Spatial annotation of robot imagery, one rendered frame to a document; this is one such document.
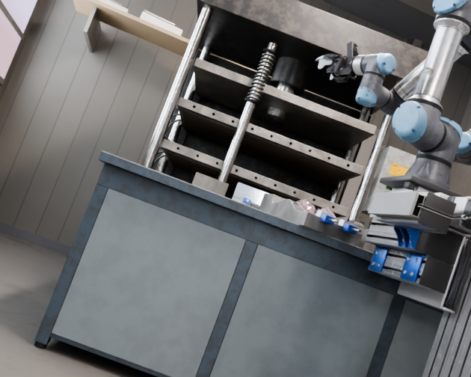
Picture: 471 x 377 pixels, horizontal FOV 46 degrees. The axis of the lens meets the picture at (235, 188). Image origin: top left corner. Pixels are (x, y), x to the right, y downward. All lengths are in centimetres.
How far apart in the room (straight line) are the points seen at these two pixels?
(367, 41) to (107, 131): 276
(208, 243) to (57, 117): 325
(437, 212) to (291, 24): 184
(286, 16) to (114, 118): 247
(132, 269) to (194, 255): 25
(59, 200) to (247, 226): 318
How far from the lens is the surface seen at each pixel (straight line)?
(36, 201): 523
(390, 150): 331
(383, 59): 207
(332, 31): 321
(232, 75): 320
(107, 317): 228
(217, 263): 222
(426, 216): 157
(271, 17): 318
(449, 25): 196
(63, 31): 541
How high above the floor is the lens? 66
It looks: 5 degrees up
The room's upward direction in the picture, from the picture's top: 21 degrees clockwise
